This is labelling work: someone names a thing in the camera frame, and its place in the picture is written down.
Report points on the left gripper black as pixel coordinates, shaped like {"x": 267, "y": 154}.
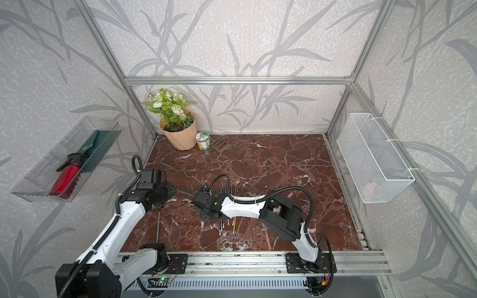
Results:
{"x": 171, "y": 190}

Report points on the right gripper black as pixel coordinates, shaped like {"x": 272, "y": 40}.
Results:
{"x": 204, "y": 218}

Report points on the green pencil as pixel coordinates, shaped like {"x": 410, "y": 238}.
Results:
{"x": 158, "y": 227}

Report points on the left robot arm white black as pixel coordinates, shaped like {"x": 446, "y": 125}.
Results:
{"x": 94, "y": 274}

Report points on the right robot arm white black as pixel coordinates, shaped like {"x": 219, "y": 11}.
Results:
{"x": 277, "y": 212}

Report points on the terracotta flower pot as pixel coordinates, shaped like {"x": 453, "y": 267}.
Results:
{"x": 182, "y": 140}

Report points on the brown drain grate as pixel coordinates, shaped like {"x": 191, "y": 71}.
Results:
{"x": 220, "y": 144}

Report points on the small tin can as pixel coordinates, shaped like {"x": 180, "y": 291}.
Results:
{"x": 203, "y": 141}

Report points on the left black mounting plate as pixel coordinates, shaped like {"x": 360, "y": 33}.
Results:
{"x": 178, "y": 263}

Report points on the black mounting plate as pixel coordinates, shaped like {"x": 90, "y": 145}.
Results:
{"x": 178, "y": 263}
{"x": 296, "y": 265}

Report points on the green plant white flowers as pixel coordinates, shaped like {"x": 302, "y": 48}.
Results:
{"x": 172, "y": 107}

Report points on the green circuit board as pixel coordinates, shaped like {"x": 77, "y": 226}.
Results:
{"x": 160, "y": 281}

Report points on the red spray bottle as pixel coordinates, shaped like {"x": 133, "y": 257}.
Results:
{"x": 70, "y": 172}

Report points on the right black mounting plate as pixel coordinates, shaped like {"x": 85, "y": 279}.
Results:
{"x": 296, "y": 265}

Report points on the pink object in basket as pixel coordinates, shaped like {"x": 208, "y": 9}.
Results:
{"x": 368, "y": 190}

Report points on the clear plastic wall tray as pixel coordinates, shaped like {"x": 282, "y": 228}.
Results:
{"x": 36, "y": 185}

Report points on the white wire mesh basket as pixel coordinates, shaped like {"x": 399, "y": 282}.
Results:
{"x": 371, "y": 156}

